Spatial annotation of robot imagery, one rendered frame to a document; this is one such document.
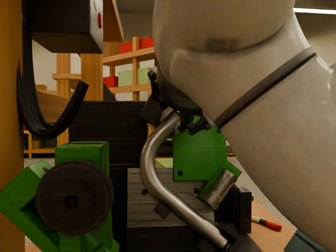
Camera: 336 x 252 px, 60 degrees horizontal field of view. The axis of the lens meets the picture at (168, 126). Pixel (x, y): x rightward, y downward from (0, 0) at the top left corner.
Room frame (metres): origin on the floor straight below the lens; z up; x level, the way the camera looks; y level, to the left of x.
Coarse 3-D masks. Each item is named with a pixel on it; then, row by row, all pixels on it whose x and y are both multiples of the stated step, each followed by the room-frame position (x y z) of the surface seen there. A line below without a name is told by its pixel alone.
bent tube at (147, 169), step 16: (176, 112) 0.59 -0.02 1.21; (160, 128) 0.58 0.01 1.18; (144, 144) 0.58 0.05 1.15; (160, 144) 0.59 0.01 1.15; (144, 160) 0.56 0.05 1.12; (144, 176) 0.56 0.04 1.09; (160, 192) 0.55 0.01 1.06; (176, 208) 0.54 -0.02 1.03; (192, 208) 0.55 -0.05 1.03; (192, 224) 0.54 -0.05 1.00; (208, 224) 0.54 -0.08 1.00; (208, 240) 0.53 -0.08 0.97; (224, 240) 0.53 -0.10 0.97
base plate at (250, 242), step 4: (236, 232) 0.75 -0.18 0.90; (240, 236) 0.73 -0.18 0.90; (244, 236) 0.73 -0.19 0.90; (248, 236) 0.73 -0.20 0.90; (244, 240) 0.70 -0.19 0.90; (248, 240) 0.70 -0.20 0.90; (120, 244) 0.68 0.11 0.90; (124, 244) 0.68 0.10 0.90; (244, 244) 0.68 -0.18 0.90; (248, 244) 0.68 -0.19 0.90; (252, 244) 0.68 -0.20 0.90; (120, 248) 0.66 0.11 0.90; (124, 248) 0.66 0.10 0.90; (240, 248) 0.66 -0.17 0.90; (244, 248) 0.66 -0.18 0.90; (248, 248) 0.66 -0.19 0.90; (252, 248) 0.66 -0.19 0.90; (256, 248) 0.66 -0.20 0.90
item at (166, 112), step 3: (165, 108) 0.55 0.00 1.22; (168, 108) 0.55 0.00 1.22; (171, 108) 0.56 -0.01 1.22; (162, 111) 0.55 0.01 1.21; (165, 111) 0.54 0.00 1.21; (168, 111) 0.56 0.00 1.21; (171, 111) 0.59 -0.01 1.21; (162, 114) 0.56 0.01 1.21; (165, 114) 0.56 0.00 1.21; (168, 114) 0.59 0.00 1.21; (162, 117) 0.58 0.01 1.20; (165, 117) 0.59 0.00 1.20; (162, 120) 0.60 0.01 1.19
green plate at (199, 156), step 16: (176, 144) 0.61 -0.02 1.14; (192, 144) 0.61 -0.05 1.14; (208, 144) 0.62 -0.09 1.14; (224, 144) 0.62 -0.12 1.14; (176, 160) 0.60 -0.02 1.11; (192, 160) 0.60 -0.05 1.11; (208, 160) 0.61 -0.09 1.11; (176, 176) 0.59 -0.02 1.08; (192, 176) 0.60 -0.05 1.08; (208, 176) 0.60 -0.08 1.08
